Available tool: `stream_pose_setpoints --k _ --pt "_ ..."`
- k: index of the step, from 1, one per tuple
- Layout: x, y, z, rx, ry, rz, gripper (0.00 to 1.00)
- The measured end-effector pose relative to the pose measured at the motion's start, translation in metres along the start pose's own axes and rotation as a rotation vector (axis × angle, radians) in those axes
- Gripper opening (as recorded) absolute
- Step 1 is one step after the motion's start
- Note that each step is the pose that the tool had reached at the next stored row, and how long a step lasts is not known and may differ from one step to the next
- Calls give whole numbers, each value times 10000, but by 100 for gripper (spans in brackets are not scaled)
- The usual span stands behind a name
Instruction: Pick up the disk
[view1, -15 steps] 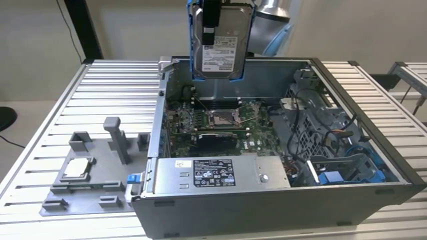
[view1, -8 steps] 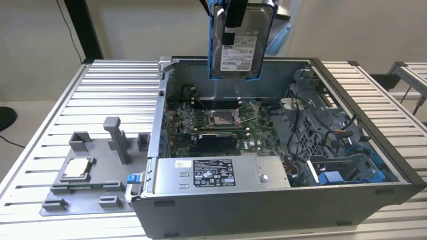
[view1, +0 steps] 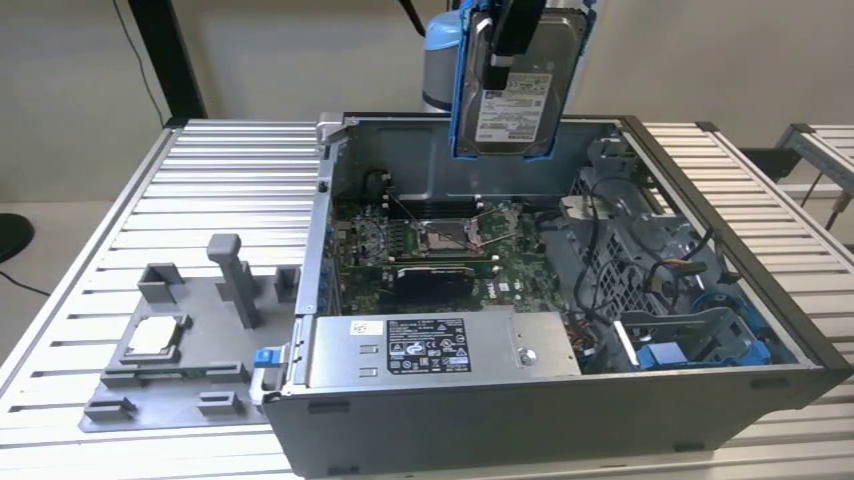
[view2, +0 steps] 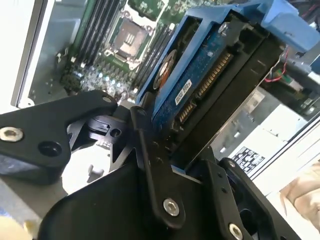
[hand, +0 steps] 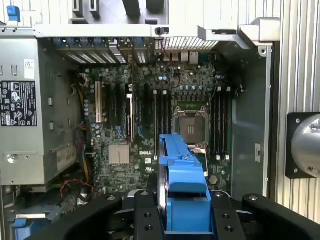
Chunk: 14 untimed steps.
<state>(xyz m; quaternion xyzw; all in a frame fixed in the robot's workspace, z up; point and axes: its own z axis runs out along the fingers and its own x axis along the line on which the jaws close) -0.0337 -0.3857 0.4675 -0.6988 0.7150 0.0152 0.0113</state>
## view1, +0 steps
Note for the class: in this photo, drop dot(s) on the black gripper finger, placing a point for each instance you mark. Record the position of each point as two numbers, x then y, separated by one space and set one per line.
514 35

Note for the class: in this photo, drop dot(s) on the hard disk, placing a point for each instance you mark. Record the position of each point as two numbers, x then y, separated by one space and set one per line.
514 115

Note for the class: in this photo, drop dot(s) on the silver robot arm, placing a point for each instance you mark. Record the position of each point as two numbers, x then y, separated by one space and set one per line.
441 75

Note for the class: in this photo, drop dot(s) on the grey metal disk bay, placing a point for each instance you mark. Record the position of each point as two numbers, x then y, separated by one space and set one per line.
634 310

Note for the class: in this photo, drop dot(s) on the blue empty disk carrier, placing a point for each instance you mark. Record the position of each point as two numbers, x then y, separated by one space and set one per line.
664 357

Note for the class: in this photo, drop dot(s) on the black RAM slot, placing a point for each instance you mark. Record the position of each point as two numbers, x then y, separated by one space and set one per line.
441 263
434 200
434 208
441 256

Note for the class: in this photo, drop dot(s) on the CPU socket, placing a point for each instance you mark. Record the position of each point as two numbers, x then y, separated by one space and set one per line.
444 240

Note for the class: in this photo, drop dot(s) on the green motherboard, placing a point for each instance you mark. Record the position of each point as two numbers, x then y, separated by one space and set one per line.
528 285

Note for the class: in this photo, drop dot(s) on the metal slat side table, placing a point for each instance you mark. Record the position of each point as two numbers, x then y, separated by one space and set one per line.
821 137

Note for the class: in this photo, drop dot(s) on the black graphics card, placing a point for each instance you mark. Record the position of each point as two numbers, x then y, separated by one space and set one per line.
434 287

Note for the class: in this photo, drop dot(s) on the grey power supply unit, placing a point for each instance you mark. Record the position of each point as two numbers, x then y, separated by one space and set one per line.
494 345

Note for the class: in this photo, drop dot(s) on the blue case latch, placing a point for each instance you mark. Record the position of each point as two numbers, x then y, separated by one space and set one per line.
265 357

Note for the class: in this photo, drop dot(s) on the grey parts rack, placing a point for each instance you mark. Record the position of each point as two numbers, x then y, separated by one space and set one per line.
201 350

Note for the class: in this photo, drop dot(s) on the open black PC case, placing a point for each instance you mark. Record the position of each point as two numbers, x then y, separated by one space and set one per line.
468 430

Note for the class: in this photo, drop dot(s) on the silver CPU chip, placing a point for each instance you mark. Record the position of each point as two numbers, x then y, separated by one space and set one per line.
157 335

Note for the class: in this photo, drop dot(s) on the black round chair base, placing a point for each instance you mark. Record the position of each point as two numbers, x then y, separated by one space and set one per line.
14 237

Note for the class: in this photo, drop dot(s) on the black upright post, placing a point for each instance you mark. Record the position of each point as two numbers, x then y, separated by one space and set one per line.
167 60

